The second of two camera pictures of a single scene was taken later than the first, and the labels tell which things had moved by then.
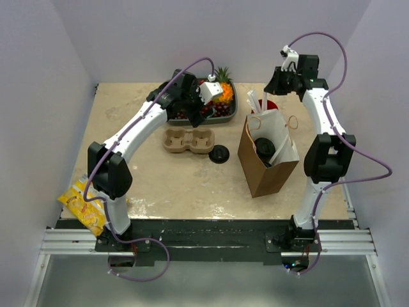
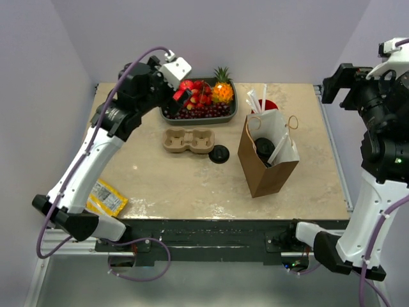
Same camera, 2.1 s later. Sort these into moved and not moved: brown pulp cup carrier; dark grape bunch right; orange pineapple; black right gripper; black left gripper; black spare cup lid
Moved: black left gripper; black right gripper
Not moved: brown pulp cup carrier; dark grape bunch right; orange pineapple; black spare cup lid
